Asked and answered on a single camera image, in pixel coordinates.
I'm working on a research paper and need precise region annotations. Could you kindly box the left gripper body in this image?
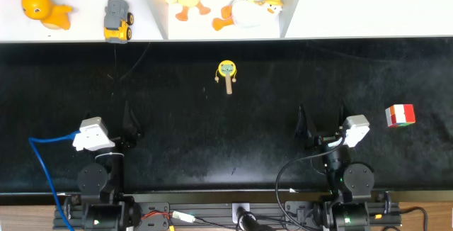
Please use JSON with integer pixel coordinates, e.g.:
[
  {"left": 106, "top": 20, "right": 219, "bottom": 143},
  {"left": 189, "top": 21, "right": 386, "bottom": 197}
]
[{"left": 112, "top": 135, "right": 139, "bottom": 151}]

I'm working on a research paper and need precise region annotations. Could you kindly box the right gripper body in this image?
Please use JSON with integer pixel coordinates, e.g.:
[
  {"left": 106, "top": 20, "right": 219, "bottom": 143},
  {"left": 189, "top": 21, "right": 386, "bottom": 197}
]
[{"left": 312, "top": 133, "right": 347, "bottom": 147}]

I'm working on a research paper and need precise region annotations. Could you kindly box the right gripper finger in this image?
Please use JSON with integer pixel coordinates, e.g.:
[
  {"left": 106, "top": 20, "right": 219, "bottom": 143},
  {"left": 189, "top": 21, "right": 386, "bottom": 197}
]
[
  {"left": 294, "top": 103, "right": 319, "bottom": 150},
  {"left": 337, "top": 99, "right": 352, "bottom": 130}
]

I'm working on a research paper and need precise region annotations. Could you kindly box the many-coloured puzzle cube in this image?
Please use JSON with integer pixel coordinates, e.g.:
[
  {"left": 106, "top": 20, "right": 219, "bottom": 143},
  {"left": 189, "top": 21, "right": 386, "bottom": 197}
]
[{"left": 384, "top": 103, "right": 417, "bottom": 128}]

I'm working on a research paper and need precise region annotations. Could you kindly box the yellow rattle drum toy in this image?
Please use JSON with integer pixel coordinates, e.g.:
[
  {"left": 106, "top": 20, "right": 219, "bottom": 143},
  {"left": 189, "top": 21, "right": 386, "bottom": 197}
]
[{"left": 214, "top": 60, "right": 238, "bottom": 96}]

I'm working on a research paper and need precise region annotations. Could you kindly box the grey and yellow toy truck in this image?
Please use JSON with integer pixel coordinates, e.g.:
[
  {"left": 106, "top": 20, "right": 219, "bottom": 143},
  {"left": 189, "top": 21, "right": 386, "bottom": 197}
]
[{"left": 103, "top": 0, "right": 135, "bottom": 45}]

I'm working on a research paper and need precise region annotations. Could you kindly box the yellow rubber duck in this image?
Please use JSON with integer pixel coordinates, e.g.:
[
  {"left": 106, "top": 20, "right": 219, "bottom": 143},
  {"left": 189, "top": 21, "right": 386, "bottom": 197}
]
[{"left": 20, "top": 0, "right": 74, "bottom": 30}]

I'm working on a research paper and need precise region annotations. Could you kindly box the white shelf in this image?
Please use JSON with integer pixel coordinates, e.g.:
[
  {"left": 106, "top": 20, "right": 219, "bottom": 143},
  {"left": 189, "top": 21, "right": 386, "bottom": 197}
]
[{"left": 0, "top": 0, "right": 453, "bottom": 43}]

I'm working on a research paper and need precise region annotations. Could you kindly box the white plush duck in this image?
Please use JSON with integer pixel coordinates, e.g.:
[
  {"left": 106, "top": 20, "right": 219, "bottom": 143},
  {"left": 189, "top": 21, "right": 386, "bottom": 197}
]
[{"left": 212, "top": 0, "right": 285, "bottom": 32}]

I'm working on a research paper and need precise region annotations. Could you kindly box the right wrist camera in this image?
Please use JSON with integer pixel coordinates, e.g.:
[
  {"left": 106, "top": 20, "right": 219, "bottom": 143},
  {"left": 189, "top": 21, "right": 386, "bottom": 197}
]
[{"left": 340, "top": 114, "right": 371, "bottom": 149}]

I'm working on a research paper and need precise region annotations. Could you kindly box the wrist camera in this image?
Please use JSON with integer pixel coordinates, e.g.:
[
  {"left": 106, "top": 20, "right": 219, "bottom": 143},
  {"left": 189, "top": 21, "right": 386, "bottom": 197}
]
[
  {"left": 340, "top": 114, "right": 371, "bottom": 149},
  {"left": 71, "top": 116, "right": 116, "bottom": 152}
]

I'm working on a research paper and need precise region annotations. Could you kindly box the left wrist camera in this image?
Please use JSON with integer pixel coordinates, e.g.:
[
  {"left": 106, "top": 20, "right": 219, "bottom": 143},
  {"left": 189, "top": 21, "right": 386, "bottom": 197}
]
[{"left": 71, "top": 116, "right": 116, "bottom": 152}]

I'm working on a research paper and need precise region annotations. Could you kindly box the black cable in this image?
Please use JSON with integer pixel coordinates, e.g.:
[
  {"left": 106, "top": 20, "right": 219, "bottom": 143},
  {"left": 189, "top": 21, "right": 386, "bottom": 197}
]
[{"left": 275, "top": 135, "right": 348, "bottom": 231}]

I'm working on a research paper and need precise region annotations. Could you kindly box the blue cable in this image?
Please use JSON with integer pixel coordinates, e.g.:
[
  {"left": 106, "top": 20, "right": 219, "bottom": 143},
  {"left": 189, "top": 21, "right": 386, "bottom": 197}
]
[{"left": 28, "top": 130, "right": 81, "bottom": 231}]

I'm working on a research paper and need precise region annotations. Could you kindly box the mounting rail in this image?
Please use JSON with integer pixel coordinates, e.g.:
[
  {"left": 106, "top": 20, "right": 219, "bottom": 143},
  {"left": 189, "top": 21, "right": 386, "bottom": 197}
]
[{"left": 52, "top": 195, "right": 429, "bottom": 231}]

